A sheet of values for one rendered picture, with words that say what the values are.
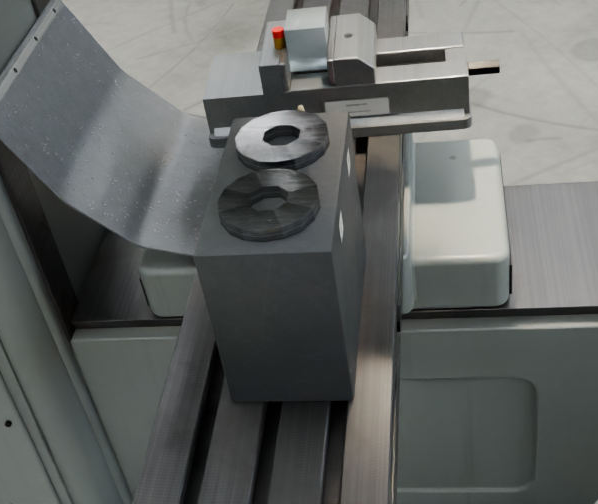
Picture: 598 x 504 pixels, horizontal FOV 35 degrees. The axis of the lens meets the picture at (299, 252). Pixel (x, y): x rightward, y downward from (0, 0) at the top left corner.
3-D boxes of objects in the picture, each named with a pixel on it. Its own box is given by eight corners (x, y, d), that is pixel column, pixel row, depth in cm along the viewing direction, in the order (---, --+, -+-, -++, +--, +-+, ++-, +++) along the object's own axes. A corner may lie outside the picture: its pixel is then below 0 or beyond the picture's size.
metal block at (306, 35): (331, 46, 129) (326, 5, 125) (329, 69, 124) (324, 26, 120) (293, 50, 129) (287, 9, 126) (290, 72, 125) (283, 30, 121)
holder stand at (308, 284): (367, 252, 107) (348, 98, 94) (355, 402, 90) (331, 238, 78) (261, 256, 109) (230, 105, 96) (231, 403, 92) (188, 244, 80)
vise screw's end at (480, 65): (498, 69, 127) (498, 56, 126) (499, 76, 126) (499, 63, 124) (468, 72, 127) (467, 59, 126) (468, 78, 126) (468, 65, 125)
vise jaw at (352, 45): (376, 38, 131) (374, 11, 128) (376, 83, 121) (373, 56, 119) (333, 41, 132) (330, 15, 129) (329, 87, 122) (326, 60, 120)
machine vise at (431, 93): (465, 71, 135) (463, -2, 128) (472, 128, 123) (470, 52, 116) (223, 91, 139) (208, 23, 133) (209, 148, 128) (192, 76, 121)
